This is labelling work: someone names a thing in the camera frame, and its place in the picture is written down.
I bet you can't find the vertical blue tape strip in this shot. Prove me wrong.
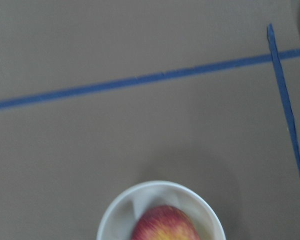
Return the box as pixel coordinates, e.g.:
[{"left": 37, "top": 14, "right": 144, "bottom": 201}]
[{"left": 267, "top": 24, "right": 300, "bottom": 178}]

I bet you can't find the red yellow apple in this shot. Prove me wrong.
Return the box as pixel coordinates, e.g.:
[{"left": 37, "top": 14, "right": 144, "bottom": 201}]
[{"left": 131, "top": 205, "right": 200, "bottom": 240}]

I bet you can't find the long horizontal blue tape strip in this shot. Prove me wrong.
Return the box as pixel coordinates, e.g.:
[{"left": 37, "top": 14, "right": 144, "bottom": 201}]
[{"left": 0, "top": 46, "right": 300, "bottom": 112}]

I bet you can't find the white round bowl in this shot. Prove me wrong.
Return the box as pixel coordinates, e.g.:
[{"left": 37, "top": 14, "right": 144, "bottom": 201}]
[{"left": 96, "top": 180, "right": 226, "bottom": 240}]

